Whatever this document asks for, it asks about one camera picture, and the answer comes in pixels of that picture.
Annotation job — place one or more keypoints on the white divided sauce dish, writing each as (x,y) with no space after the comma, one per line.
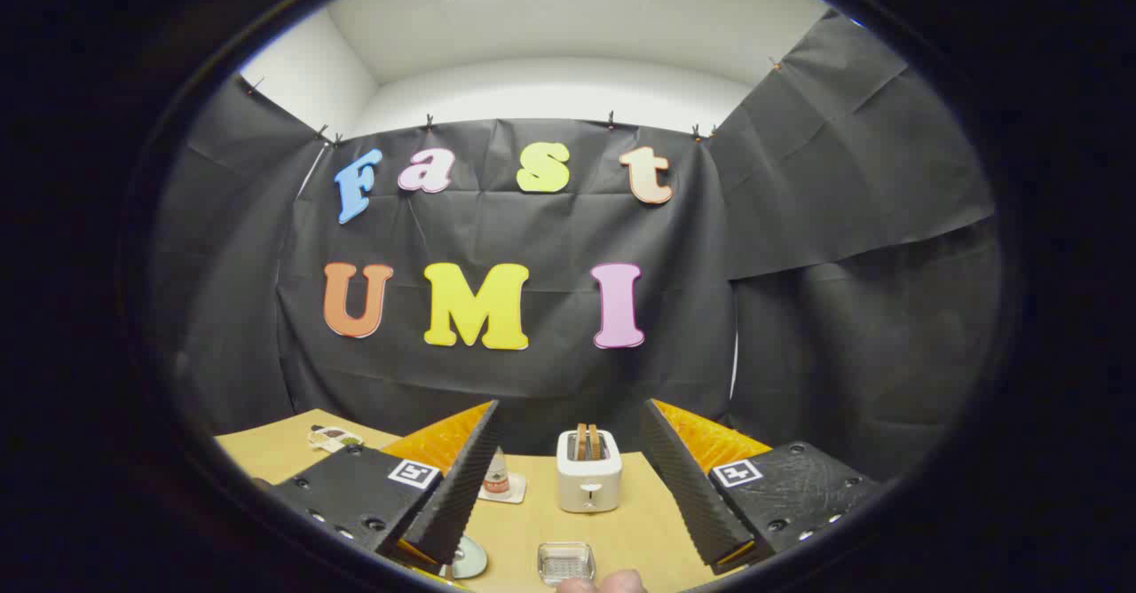
(335,438)

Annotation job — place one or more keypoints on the white square coaster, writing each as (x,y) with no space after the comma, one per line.
(517,490)

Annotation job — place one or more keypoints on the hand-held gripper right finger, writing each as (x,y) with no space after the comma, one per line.
(688,486)

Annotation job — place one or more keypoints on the pale green plate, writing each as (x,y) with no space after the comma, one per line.
(470,559)

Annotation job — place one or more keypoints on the small metal tray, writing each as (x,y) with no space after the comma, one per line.
(566,563)

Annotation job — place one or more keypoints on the clear water bottle red cap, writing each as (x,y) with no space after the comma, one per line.
(497,483)

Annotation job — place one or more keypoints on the white toaster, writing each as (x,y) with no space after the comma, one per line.
(588,482)

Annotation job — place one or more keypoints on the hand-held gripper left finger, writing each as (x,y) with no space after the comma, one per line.
(461,486)

